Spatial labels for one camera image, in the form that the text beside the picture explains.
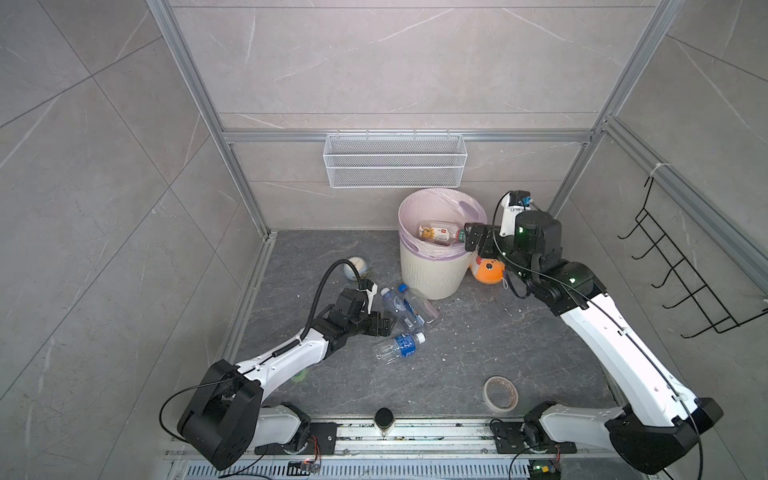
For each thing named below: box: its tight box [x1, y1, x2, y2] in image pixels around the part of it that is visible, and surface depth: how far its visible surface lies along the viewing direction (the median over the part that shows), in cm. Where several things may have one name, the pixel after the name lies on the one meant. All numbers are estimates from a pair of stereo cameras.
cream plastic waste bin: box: [399, 225, 471, 300], surface depth 85 cm
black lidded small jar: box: [374, 407, 394, 429], surface depth 70 cm
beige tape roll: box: [483, 376, 519, 413], surface depth 82 cm
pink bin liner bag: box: [398, 188, 488, 260], surface depth 94 cm
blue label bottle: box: [374, 331, 427, 365], surface depth 86 cm
